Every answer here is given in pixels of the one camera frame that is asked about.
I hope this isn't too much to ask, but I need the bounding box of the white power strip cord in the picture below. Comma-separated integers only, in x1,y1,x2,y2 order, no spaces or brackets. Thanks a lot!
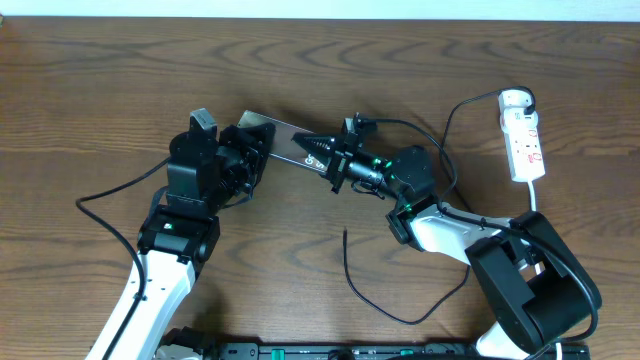
526,180,561,360

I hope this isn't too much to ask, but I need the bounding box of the black charger cable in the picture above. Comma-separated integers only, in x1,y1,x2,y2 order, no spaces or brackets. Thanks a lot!
342,85,538,326

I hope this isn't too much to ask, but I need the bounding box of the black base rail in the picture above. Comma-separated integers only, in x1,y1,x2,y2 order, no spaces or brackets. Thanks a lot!
217,341,591,360

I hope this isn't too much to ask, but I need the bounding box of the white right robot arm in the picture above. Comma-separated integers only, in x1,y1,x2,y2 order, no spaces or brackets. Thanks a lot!
292,117,602,359

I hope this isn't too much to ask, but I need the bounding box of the silver smartphone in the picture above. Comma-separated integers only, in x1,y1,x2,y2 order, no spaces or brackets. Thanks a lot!
238,110,326,174

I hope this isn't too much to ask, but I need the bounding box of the white power strip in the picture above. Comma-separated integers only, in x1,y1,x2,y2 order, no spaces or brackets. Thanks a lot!
498,89,545,183

